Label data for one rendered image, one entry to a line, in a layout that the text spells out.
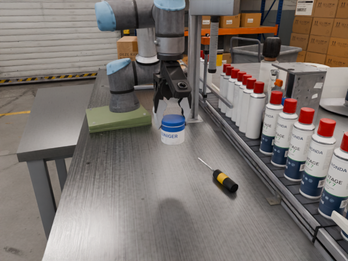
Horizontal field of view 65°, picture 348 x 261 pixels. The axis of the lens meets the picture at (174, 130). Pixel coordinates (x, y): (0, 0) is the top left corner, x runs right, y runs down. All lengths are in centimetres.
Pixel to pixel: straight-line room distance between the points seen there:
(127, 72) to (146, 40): 17
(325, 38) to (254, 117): 386
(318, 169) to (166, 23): 50
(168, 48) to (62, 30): 480
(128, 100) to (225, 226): 79
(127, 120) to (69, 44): 436
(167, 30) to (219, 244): 52
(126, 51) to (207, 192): 117
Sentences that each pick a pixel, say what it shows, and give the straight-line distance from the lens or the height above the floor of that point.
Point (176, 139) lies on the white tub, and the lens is 78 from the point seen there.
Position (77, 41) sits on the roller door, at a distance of 549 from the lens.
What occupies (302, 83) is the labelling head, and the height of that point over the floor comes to 111.
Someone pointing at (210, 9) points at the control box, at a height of 131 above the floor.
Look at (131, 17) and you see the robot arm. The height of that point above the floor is 129.
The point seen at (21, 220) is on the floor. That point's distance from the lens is 221.
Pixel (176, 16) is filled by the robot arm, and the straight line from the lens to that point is 72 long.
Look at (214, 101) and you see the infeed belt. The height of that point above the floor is 88.
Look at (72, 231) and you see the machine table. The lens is 74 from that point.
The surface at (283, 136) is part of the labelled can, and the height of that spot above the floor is 98.
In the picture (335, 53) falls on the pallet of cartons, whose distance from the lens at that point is 470.
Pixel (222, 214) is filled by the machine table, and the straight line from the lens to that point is 76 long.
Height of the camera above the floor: 133
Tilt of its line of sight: 25 degrees down
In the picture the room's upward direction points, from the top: straight up
